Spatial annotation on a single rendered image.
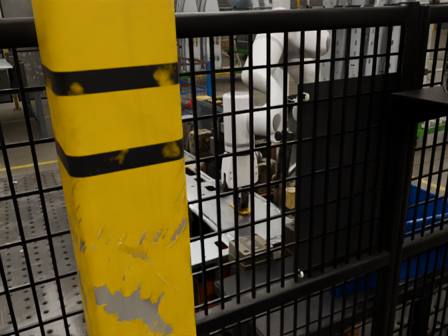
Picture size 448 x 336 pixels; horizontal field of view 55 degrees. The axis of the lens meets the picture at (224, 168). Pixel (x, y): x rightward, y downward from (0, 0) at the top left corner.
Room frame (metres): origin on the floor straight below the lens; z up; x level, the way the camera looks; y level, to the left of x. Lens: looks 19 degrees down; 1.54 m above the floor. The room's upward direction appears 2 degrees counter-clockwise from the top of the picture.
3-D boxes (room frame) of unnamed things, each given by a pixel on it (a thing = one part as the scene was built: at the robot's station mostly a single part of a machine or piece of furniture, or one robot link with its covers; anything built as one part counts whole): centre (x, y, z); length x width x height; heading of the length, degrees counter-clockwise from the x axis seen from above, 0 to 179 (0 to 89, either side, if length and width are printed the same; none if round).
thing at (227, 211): (1.59, 0.18, 1.00); 1.38 x 0.22 x 0.02; 27
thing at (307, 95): (0.62, -0.21, 1.30); 0.23 x 0.02 x 0.31; 117
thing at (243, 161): (1.16, -0.05, 1.14); 0.10 x 0.07 x 0.11; 117
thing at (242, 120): (1.16, -0.05, 1.28); 0.09 x 0.08 x 0.13; 60
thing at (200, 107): (2.17, 0.09, 0.92); 0.08 x 0.08 x 0.44; 27
